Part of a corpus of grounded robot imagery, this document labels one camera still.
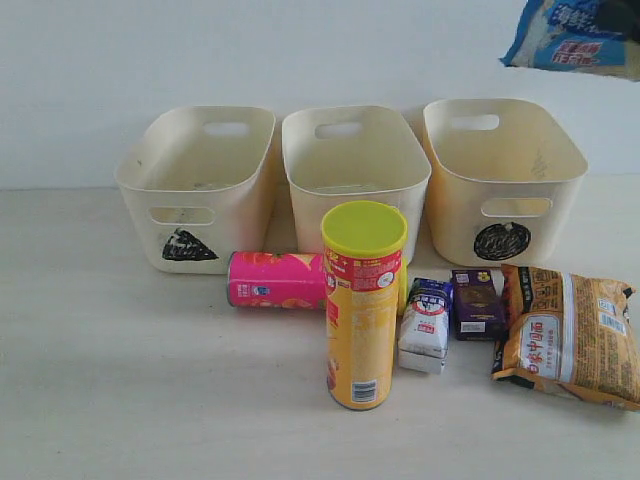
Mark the yellow chips can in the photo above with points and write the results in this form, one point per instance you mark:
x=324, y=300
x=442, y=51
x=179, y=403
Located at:
x=365, y=277

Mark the pink chips can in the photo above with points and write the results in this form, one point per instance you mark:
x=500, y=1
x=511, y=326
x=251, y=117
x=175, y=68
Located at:
x=289, y=281

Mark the white blue milk carton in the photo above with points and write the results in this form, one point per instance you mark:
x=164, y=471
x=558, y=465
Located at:
x=424, y=329

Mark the orange instant noodle bag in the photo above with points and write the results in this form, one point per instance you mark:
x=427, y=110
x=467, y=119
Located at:
x=568, y=335

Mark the blue instant noodle bag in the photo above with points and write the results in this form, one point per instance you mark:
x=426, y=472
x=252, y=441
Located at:
x=590, y=36

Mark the middle cream bin square mark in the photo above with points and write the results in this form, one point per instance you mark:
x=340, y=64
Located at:
x=340, y=154

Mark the left cream bin triangle mark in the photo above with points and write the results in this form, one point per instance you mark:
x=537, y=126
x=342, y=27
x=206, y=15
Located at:
x=200, y=185

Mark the purple drink carton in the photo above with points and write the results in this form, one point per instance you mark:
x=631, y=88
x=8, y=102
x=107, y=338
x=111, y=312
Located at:
x=477, y=310

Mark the right cream bin circle mark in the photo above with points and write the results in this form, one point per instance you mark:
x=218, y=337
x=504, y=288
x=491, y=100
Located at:
x=505, y=177

